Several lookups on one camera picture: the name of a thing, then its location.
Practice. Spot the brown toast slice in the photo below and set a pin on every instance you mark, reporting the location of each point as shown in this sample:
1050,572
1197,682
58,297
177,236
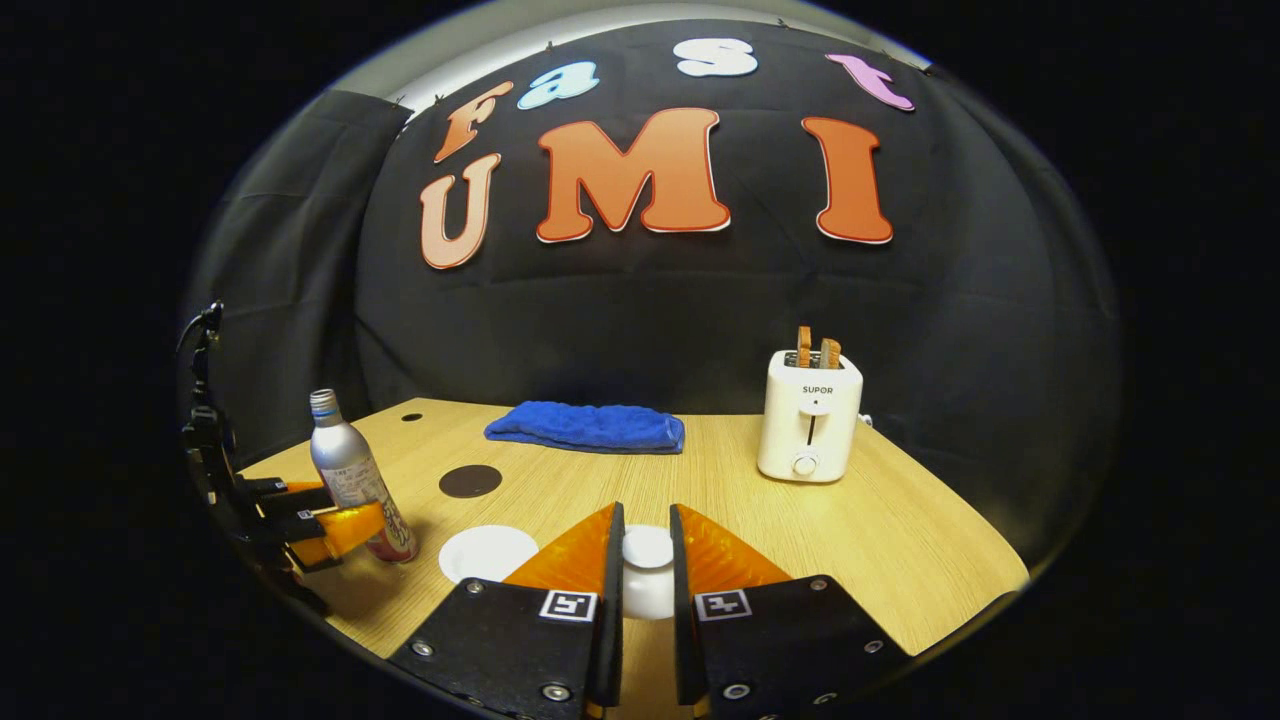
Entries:
830,353
803,346

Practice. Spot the white teacup lid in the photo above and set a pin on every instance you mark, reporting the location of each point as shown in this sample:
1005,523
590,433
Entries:
648,546

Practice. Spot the white round saucer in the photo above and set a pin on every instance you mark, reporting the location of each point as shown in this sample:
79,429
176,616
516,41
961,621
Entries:
485,553

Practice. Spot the dark round coaster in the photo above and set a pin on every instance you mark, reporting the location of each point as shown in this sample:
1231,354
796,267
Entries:
470,481

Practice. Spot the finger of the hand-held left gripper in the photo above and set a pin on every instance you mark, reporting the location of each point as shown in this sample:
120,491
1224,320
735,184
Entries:
300,500
345,530

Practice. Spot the blue towel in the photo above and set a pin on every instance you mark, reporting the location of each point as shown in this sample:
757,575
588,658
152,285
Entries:
590,428

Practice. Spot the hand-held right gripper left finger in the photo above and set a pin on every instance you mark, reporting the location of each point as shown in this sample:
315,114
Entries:
612,620

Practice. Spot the white toaster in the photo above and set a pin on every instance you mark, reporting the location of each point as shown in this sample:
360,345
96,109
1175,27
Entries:
810,430

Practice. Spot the silver water bottle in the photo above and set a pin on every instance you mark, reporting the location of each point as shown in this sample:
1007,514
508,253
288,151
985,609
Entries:
345,460

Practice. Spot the black backdrop cloth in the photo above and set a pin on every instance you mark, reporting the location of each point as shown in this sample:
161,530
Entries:
650,320

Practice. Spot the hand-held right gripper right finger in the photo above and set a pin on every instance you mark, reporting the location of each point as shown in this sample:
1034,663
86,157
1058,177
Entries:
683,620

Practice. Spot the white teacup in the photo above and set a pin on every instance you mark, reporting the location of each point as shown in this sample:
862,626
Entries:
650,595

